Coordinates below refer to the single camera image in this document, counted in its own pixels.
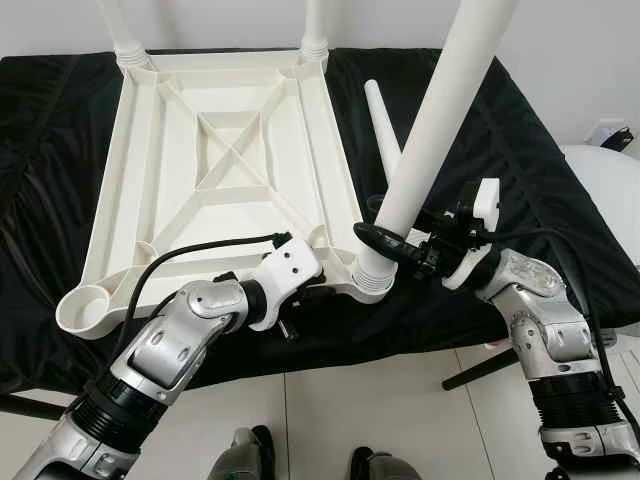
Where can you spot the white plastic children table top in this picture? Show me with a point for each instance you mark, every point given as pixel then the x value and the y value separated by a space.
pixel 130 220

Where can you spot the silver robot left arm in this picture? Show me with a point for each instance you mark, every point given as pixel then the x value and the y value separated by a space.
pixel 170 340

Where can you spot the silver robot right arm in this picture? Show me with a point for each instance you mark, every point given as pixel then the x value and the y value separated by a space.
pixel 540 310

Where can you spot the black cloth table cover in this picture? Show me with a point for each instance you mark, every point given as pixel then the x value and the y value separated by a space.
pixel 540 180

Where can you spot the pink plastic item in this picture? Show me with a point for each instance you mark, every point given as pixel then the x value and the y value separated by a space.
pixel 500 345

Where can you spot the grey robot left foot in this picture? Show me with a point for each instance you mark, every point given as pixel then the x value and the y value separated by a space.
pixel 240 456

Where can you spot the grey robot foot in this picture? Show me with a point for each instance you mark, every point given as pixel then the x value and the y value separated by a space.
pixel 382 466
pixel 240 456

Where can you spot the grey robot right foot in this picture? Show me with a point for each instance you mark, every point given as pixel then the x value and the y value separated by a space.
pixel 382 466

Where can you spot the white dome appliance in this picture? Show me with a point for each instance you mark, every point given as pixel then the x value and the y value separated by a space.
pixel 610 190

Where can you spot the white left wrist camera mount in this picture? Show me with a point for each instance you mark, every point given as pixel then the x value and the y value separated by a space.
pixel 290 265

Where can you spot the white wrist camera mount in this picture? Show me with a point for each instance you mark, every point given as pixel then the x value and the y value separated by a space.
pixel 290 265
pixel 487 205

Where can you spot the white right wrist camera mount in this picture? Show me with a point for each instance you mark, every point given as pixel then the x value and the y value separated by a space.
pixel 487 205

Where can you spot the wall socket with black plug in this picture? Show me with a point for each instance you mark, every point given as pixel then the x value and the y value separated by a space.
pixel 615 137

